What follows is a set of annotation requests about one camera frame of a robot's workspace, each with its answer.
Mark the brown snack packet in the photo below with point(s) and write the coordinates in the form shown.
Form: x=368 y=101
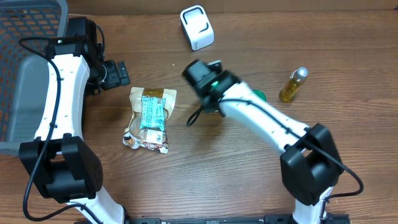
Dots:
x=135 y=97

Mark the green lid white jar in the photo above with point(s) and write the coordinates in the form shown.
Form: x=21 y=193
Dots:
x=260 y=96

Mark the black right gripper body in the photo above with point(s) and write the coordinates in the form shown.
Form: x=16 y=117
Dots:
x=212 y=108

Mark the brown cardboard back panel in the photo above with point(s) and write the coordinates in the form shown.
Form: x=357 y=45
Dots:
x=138 y=7

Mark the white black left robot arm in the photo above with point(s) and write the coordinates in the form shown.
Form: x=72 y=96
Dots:
x=60 y=164

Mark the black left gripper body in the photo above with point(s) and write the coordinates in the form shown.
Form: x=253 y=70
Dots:
x=108 y=76

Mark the white barcode scanner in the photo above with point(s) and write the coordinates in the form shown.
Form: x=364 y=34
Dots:
x=196 y=27

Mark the teal snack packet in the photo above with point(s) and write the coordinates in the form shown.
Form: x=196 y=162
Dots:
x=153 y=114

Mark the grey plastic mesh basket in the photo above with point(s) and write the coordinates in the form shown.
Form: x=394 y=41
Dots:
x=25 y=76

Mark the white labelled snack packet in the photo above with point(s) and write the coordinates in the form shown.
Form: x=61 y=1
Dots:
x=149 y=139

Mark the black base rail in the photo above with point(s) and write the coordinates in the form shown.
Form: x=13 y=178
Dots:
x=211 y=220

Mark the yellow oil bottle silver cap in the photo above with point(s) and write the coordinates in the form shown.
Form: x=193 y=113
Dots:
x=296 y=80

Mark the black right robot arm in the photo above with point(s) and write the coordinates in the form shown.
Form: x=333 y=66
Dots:
x=309 y=159

